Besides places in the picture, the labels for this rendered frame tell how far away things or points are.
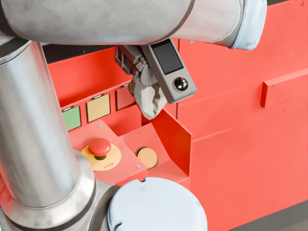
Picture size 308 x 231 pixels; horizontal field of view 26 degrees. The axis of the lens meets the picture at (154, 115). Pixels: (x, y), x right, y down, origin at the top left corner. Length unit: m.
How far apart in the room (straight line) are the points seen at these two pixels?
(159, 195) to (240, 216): 1.14
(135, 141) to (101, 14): 0.80
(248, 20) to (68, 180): 0.29
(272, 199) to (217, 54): 0.61
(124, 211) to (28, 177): 0.13
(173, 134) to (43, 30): 0.76
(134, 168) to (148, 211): 0.37
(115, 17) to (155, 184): 0.37
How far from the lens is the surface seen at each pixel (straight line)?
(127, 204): 0.78
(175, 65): 1.03
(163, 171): 1.24
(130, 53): 1.06
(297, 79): 1.65
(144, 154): 1.24
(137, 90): 1.08
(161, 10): 0.50
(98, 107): 1.22
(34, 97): 0.63
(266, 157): 1.81
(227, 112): 1.61
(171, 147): 1.24
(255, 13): 0.82
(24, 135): 0.66
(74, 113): 1.19
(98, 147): 1.14
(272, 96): 1.63
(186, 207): 0.79
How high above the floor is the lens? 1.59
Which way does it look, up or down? 40 degrees down
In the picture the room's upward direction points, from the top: straight up
